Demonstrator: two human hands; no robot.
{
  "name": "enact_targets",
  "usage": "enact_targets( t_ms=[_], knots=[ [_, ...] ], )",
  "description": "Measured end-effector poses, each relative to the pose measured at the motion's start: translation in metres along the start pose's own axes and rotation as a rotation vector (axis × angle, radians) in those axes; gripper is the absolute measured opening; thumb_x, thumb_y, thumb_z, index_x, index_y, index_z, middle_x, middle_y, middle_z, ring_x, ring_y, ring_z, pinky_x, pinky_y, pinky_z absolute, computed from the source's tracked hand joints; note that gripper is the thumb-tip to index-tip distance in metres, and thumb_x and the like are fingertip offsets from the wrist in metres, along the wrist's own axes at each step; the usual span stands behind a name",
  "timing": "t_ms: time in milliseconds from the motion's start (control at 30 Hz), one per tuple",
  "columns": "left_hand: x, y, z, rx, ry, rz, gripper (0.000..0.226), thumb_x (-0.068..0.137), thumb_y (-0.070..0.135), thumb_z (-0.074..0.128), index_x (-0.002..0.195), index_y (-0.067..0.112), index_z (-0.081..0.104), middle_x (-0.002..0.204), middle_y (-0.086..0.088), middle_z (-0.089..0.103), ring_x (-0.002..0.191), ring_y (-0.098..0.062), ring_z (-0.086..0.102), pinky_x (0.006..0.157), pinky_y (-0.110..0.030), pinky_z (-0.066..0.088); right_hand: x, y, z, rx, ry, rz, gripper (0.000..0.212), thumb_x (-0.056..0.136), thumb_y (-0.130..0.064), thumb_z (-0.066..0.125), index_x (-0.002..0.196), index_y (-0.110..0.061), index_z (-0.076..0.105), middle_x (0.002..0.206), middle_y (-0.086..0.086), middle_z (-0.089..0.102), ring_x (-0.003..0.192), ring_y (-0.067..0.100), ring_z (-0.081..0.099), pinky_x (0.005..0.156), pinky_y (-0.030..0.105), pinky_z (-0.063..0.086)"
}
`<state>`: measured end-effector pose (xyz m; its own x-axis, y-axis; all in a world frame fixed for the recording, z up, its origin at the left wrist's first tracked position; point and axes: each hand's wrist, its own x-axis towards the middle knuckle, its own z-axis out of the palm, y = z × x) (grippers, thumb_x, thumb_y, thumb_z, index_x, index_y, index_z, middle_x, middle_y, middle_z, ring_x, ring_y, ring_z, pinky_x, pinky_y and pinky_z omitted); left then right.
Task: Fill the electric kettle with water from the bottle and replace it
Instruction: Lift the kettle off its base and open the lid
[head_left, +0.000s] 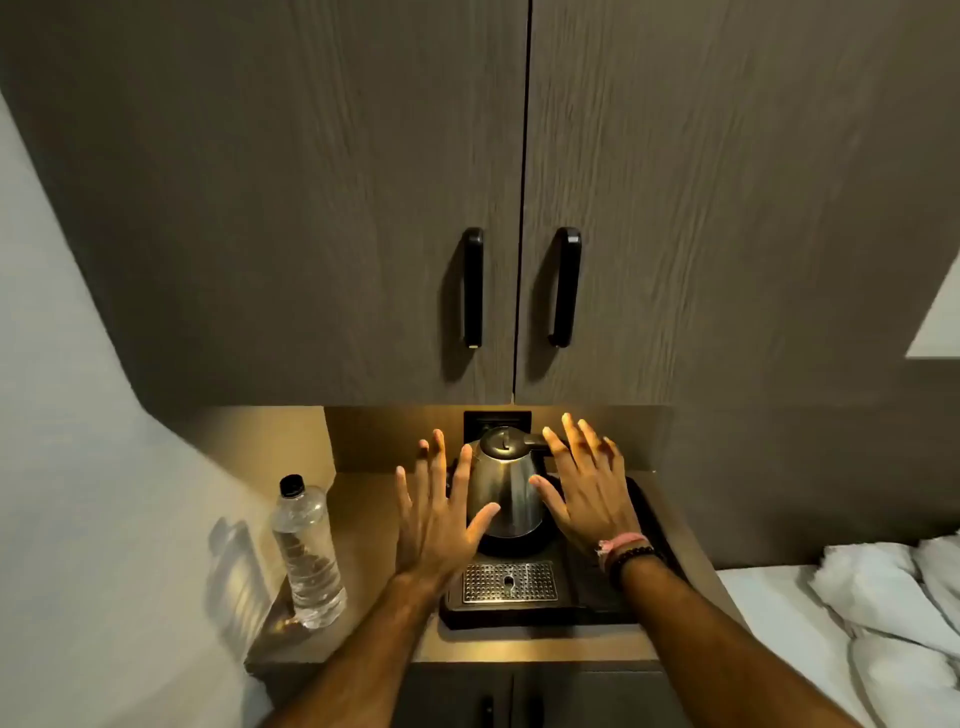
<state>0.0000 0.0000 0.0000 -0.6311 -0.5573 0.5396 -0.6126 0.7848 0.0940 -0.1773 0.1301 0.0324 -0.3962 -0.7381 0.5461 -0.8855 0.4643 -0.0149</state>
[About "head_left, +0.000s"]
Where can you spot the person's left hand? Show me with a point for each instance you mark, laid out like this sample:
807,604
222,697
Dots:
431,536

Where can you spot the person's right hand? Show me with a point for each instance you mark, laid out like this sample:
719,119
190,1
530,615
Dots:
592,495

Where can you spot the stainless steel electric kettle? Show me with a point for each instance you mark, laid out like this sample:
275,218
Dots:
502,480

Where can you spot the clear plastic water bottle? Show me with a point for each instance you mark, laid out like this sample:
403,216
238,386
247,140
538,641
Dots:
309,555

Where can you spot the black bottle cap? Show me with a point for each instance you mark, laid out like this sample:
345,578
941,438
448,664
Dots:
292,485

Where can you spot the person's left forearm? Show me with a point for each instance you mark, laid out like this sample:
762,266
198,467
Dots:
360,660

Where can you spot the person's right forearm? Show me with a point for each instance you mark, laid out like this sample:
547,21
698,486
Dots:
720,652

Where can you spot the metal drip grate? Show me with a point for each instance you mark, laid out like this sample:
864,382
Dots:
510,583

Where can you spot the black plastic tray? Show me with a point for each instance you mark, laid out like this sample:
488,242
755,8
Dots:
585,596

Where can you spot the white crumpled duvet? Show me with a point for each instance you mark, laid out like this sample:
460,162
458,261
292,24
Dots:
907,622

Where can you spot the wide wood-grain cabinet door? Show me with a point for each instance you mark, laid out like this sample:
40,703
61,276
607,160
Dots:
300,187

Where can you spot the black wall socket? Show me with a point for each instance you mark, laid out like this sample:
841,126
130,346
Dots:
480,422

